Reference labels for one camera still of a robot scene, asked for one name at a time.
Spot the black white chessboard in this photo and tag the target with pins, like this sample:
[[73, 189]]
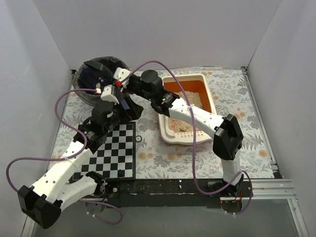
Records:
[[116, 158]]

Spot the floral table mat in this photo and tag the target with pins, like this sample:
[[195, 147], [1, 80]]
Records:
[[157, 159]]

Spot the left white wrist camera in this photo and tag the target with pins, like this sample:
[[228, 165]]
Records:
[[107, 94]]

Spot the blue trash bin with bag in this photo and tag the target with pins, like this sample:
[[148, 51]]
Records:
[[89, 78]]

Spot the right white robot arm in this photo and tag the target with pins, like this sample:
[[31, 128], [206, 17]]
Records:
[[225, 131]]

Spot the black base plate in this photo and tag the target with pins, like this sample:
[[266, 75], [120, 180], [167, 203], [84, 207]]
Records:
[[164, 192]]

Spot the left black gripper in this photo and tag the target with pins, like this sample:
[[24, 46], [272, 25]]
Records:
[[131, 108]]

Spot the black litter scoop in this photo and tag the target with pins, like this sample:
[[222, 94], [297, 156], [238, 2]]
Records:
[[99, 67]]

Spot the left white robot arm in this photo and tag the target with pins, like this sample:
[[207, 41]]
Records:
[[47, 197]]

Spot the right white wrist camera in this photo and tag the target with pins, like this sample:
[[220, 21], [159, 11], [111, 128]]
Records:
[[121, 77]]

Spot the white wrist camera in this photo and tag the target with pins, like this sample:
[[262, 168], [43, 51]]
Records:
[[107, 94], [121, 77]]

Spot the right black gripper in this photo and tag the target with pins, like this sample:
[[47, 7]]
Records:
[[108, 73]]

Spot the white orange litter box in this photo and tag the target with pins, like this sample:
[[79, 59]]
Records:
[[206, 118]]

